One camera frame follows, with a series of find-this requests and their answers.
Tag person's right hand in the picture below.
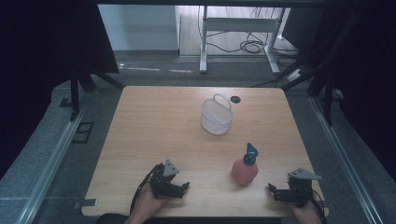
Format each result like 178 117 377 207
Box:
289 199 325 224

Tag black metal stand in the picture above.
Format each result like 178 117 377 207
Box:
281 12 359 127
68 69 126 122

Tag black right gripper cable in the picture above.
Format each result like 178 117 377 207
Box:
298 186 328 224

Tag white power strip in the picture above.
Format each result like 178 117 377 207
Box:
286 68 304 83

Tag person's dark clothing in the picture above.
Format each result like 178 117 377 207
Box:
95 213 134 224

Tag black floor cables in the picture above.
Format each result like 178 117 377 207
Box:
199 6 302 68

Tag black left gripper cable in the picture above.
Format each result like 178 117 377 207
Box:
129 163 163 217

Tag white mesh basket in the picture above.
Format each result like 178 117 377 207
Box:
201 93 234 136

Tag grey metal floor rail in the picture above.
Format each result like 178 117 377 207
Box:
15 97 92 224
309 96 382 224

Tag white desk frame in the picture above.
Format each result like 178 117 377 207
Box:
199 5 287 76

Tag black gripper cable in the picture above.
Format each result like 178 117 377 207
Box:
298 186 328 224
129 163 163 217

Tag red spray bottle blue cap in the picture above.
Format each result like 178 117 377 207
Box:
231 142 260 188

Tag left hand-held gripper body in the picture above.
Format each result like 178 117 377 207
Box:
148 159 185 200

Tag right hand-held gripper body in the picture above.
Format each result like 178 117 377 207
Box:
274 167 323 208

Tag dark curtain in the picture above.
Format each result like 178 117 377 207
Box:
0 0 120 181
307 0 396 183

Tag person's left hand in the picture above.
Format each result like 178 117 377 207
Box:
133 186 172 224

